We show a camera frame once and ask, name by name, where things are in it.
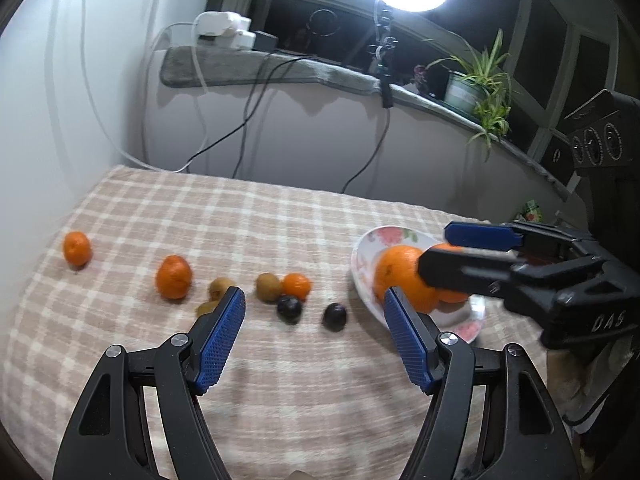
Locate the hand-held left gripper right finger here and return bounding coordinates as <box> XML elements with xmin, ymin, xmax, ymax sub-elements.
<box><xmin>383</xmin><ymin>286</ymin><xmax>581</xmax><ymax>480</ymax></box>

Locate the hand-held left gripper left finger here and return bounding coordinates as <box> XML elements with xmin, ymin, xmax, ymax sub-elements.
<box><xmin>52</xmin><ymin>286</ymin><xmax>247</xmax><ymax>480</ymax></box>

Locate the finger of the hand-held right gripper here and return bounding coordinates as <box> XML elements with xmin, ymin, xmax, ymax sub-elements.
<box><xmin>417</xmin><ymin>247</ymin><xmax>606</xmax><ymax>297</ymax></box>
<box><xmin>444</xmin><ymin>221</ymin><xmax>596</xmax><ymax>261</ymax></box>

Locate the medium orange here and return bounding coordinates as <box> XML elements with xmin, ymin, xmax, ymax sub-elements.
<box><xmin>432</xmin><ymin>242</ymin><xmax>471</xmax><ymax>304</ymax></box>

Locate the large orange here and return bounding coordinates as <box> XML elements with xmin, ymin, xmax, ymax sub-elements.
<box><xmin>373</xmin><ymin>245</ymin><xmax>441</xmax><ymax>313</ymax></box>

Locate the dark purple passion fruit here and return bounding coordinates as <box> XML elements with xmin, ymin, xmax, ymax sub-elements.
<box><xmin>277</xmin><ymin>295</ymin><xmax>304</xmax><ymax>323</ymax></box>
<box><xmin>322</xmin><ymin>303</ymin><xmax>348</xmax><ymax>332</ymax></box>

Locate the small orange tangerine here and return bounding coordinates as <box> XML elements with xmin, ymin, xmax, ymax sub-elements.
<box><xmin>282</xmin><ymin>273</ymin><xmax>312</xmax><ymax>301</ymax></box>

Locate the floral white plate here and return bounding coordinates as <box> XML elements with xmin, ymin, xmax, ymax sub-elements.
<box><xmin>350</xmin><ymin>226</ymin><xmax>487</xmax><ymax>345</ymax></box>

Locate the green packet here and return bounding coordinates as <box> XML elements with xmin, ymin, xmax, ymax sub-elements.
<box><xmin>515</xmin><ymin>200</ymin><xmax>546</xmax><ymax>224</ymax></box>

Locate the pale green plant pot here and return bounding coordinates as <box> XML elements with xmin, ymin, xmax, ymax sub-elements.
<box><xmin>444</xmin><ymin>71</ymin><xmax>488</xmax><ymax>116</ymax></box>

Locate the checked beige tablecloth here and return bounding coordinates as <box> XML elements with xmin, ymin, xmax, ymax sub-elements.
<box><xmin>0</xmin><ymin>165</ymin><xmax>591</xmax><ymax>480</ymax></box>

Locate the green spider plant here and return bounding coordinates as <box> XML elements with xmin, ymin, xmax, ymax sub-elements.
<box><xmin>425</xmin><ymin>27</ymin><xmax>516</xmax><ymax>161</ymax></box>

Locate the small purple flower plant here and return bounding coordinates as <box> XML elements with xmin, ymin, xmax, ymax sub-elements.
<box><xmin>412</xmin><ymin>64</ymin><xmax>442</xmax><ymax>97</ymax></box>

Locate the white power adapter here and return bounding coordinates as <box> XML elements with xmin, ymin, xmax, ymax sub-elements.
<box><xmin>197</xmin><ymin>30</ymin><xmax>257</xmax><ymax>52</ymax></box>

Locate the black ring light cable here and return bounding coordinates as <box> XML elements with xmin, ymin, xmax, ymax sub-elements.
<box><xmin>341</xmin><ymin>105</ymin><xmax>392</xmax><ymax>194</ymax></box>

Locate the white power strip cable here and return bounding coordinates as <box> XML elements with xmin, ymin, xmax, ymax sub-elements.
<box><xmin>142</xmin><ymin>22</ymin><xmax>211</xmax><ymax>172</ymax></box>

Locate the black adapter cable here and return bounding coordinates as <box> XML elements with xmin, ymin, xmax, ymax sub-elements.
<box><xmin>177</xmin><ymin>52</ymin><xmax>306</xmax><ymax>179</ymax></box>

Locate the long white cable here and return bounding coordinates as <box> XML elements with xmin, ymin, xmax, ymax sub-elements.
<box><xmin>80</xmin><ymin>0</ymin><xmax>166</xmax><ymax>171</ymax></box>

